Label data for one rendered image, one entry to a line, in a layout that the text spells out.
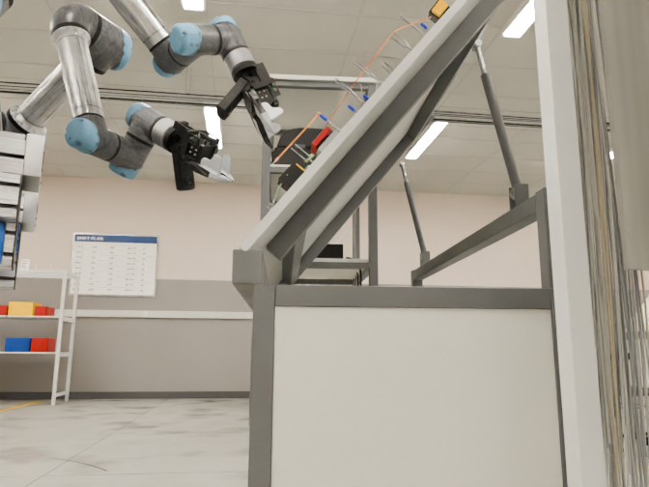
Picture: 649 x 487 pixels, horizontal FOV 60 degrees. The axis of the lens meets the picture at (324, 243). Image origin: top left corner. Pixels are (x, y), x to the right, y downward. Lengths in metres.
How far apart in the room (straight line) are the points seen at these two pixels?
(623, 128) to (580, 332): 0.28
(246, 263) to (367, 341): 0.26
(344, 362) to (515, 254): 8.99
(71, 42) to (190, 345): 7.42
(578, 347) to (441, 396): 0.42
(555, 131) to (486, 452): 0.60
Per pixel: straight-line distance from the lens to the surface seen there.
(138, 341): 8.90
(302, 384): 1.04
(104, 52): 1.78
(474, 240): 1.56
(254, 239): 1.06
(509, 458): 1.13
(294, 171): 1.40
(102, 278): 9.06
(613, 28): 0.89
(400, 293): 1.06
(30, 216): 1.79
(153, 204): 9.18
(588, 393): 0.71
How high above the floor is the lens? 0.68
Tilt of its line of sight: 11 degrees up
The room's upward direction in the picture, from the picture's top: straight up
